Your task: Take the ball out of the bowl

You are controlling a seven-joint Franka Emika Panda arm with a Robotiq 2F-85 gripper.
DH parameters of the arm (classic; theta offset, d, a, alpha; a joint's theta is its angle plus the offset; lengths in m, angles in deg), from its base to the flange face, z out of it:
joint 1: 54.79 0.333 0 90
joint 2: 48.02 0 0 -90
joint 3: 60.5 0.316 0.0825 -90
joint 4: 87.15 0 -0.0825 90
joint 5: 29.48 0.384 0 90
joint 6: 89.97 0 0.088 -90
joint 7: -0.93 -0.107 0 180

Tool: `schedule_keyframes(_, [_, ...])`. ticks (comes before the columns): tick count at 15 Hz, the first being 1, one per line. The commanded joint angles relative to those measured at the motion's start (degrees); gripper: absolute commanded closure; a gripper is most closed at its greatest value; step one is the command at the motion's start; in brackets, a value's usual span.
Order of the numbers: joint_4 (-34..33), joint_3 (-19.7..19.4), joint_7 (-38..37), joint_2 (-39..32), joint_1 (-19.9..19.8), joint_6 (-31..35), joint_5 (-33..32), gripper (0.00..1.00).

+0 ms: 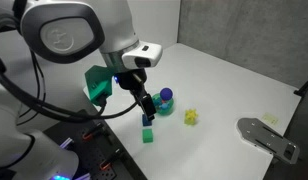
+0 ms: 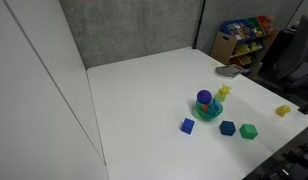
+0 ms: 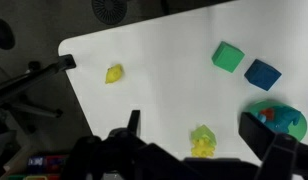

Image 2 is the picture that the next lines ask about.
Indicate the green plastic bowl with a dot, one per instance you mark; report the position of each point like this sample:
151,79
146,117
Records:
207,113

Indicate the blue cube block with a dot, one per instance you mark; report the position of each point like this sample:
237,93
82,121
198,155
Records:
187,126

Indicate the teal toy with orange beak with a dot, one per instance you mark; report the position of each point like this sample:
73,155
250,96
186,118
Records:
213,106

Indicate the light green cube block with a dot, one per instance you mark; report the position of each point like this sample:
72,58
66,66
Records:
219,97

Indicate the yellow spiky toy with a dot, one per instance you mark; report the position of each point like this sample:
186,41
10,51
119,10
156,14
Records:
224,90

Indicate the grey flat device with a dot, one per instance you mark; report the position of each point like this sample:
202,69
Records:
229,71

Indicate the dark teal cube block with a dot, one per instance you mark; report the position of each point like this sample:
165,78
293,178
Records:
227,128

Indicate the wooden toy bin shelf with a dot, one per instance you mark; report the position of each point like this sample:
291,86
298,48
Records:
244,41

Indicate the yellow rubber duck toy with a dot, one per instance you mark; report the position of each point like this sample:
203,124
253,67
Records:
283,110

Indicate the black office chair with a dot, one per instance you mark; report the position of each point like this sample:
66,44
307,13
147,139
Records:
292,55

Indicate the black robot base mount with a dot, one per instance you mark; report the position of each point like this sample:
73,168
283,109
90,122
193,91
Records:
287,160

